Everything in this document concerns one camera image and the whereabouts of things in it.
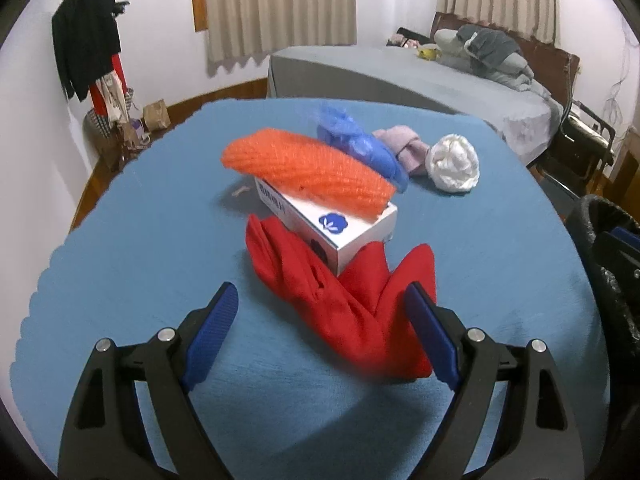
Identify white tissue ball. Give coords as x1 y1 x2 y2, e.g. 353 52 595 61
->
425 134 480 194

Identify red cloth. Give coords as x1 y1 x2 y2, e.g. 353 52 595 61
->
245 214 436 380

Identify pink knitted sock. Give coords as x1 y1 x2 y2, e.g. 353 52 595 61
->
373 125 430 177

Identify alcohol pads box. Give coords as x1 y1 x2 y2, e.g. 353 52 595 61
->
254 177 398 275

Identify blue plastic bag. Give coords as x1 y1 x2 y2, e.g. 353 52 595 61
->
317 104 409 193

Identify black lined trash bin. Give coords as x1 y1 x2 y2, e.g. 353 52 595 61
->
565 195 639 408

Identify black bedside chair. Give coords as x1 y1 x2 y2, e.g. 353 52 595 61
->
538 100 616 197

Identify bed with grey sheet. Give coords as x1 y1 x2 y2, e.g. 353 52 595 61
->
268 46 563 165

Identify wooden headboard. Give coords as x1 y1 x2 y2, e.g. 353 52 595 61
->
431 12 580 106

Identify blue table cloth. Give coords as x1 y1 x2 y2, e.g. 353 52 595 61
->
10 99 608 479

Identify grey pillow pile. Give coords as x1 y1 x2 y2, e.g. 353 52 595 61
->
434 25 551 99

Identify dark grey folded blanket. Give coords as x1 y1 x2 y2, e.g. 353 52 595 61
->
457 24 522 68

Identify yellow plush toy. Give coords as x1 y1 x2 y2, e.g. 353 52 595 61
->
416 44 442 61

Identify wooden coat rack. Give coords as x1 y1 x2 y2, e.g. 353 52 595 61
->
80 0 151 171

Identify checkered basket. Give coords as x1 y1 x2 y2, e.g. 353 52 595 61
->
82 84 137 159

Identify brown paper bag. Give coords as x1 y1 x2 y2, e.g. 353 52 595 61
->
143 100 171 132

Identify red hanging garment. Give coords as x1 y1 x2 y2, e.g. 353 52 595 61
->
89 54 129 124

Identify black hanging jacket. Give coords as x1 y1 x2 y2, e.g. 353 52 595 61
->
51 0 122 101

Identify left beige curtain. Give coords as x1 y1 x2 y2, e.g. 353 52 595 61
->
205 0 357 63

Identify hanging wall cables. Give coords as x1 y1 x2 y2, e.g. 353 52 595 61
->
602 19 634 131

